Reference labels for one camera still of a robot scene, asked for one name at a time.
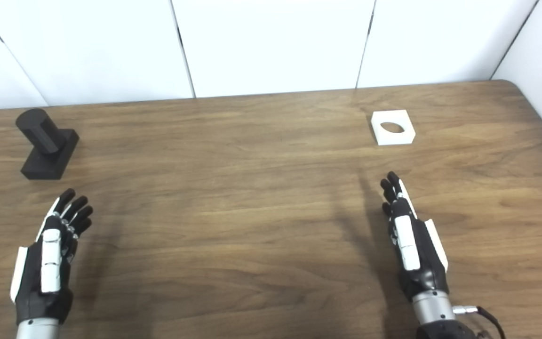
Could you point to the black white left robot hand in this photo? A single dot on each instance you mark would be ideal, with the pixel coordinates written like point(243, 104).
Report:
point(51, 263)

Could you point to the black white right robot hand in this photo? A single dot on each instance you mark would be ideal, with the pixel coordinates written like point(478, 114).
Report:
point(410, 249)

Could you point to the white square piece with hole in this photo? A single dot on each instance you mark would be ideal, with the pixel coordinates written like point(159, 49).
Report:
point(405, 134)

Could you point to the black peg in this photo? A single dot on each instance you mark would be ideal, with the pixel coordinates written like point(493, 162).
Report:
point(47, 150)

